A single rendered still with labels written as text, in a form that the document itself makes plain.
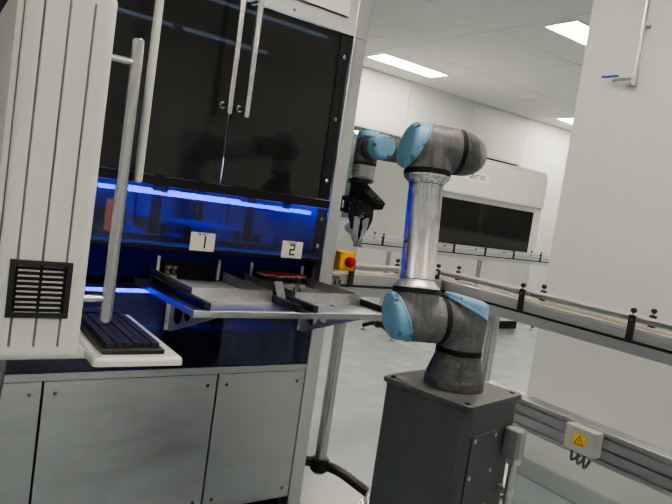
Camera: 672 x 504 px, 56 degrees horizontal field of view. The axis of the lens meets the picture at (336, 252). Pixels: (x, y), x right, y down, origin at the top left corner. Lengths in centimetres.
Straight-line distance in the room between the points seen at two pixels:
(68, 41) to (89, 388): 108
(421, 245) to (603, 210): 174
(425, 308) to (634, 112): 190
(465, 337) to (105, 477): 122
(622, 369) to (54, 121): 251
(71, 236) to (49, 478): 96
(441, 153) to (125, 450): 134
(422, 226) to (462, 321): 25
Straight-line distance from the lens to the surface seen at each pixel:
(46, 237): 138
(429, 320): 153
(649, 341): 235
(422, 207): 155
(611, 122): 324
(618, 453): 248
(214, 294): 184
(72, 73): 139
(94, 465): 218
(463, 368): 161
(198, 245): 208
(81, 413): 210
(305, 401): 244
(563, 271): 326
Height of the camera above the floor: 120
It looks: 4 degrees down
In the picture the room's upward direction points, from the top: 8 degrees clockwise
